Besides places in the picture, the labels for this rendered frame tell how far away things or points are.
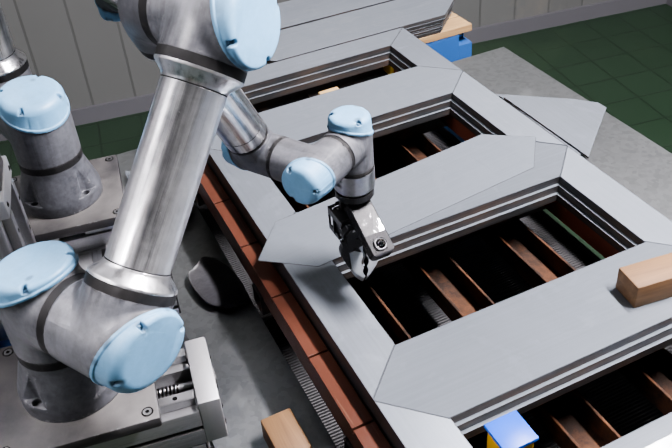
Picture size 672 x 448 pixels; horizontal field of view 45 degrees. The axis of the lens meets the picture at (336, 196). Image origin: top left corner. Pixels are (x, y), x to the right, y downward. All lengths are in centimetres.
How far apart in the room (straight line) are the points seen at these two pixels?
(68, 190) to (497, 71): 142
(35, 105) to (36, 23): 238
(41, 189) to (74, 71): 242
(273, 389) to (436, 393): 40
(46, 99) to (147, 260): 58
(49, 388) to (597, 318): 92
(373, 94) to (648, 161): 71
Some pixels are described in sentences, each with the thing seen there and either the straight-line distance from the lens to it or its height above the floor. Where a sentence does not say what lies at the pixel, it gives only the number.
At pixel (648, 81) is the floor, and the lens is 415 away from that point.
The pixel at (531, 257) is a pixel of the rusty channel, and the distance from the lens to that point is 193.
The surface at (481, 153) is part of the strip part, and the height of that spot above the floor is 87.
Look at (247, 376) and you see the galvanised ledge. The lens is 169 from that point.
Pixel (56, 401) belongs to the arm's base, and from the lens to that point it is 120.
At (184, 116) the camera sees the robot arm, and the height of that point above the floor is 144.
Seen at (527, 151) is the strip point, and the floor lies 87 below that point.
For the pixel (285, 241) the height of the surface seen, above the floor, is 87.
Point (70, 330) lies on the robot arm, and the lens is 104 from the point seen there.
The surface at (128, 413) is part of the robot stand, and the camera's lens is 120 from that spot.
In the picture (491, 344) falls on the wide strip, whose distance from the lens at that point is 146.
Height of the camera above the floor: 193
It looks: 36 degrees down
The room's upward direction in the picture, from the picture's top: 5 degrees counter-clockwise
